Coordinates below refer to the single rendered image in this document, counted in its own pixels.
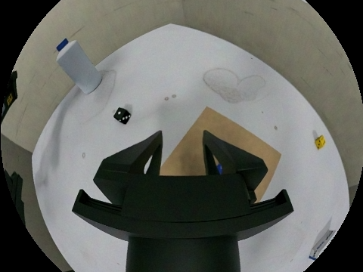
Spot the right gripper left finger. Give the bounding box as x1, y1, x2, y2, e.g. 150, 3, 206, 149
98, 130, 163, 175

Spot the white plastic bottle with blue cap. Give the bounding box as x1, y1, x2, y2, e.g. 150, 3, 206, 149
57, 39, 102, 94

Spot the black die with white pips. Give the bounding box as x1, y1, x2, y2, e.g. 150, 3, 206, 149
114, 107, 131, 124

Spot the tan flat mat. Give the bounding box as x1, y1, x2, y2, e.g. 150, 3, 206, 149
160, 106, 281, 203

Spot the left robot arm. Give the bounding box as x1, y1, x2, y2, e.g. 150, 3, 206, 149
1, 70, 18, 205

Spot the white box of staples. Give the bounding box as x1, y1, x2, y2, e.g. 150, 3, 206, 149
309, 230, 337, 260

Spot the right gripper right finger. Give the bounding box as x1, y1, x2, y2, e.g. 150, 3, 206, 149
203, 130, 268, 191

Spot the yellow die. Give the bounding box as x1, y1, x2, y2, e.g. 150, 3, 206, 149
315, 135, 326, 149

